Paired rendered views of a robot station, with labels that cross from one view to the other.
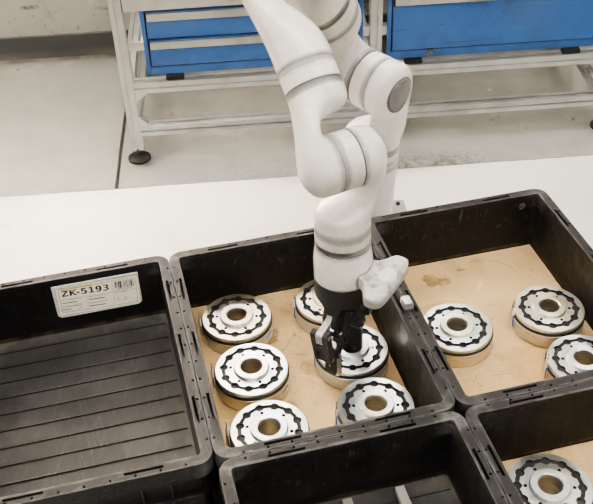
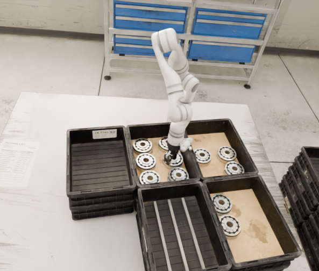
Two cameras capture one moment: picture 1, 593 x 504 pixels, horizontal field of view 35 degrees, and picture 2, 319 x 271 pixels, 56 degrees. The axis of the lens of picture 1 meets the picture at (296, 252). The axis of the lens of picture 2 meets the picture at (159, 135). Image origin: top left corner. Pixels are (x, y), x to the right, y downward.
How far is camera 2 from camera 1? 27 cm
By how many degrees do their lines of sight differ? 8
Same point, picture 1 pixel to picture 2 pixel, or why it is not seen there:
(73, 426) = (96, 170)
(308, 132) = (172, 105)
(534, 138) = (227, 87)
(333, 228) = (175, 130)
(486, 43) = (217, 57)
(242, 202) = (143, 105)
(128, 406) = (111, 166)
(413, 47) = (195, 56)
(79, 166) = (88, 78)
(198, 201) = (130, 104)
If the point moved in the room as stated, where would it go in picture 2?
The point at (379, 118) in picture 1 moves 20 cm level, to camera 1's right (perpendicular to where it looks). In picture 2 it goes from (188, 93) to (224, 97)
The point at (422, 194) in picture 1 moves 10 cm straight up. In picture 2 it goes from (195, 110) to (198, 99)
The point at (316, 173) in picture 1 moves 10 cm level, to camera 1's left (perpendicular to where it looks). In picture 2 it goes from (174, 116) to (150, 114)
